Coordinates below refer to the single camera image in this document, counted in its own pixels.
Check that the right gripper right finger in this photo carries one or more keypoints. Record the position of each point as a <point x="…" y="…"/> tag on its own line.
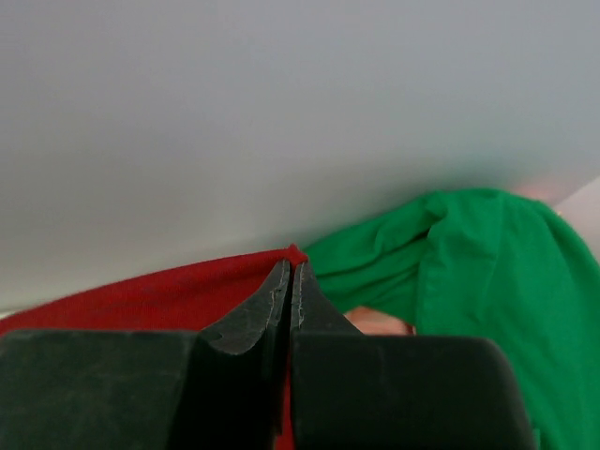
<point x="354" y="391"/>

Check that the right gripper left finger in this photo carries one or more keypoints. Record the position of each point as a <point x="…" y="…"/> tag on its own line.
<point x="219" y="388"/>

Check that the red t-shirt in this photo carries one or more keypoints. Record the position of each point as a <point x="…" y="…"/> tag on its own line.
<point x="188" y="298"/>

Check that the pink t-shirt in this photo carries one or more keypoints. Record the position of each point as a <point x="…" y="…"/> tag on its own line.
<point x="376" y="323"/>

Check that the green t-shirt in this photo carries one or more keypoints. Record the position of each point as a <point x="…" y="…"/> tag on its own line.
<point x="489" y="264"/>

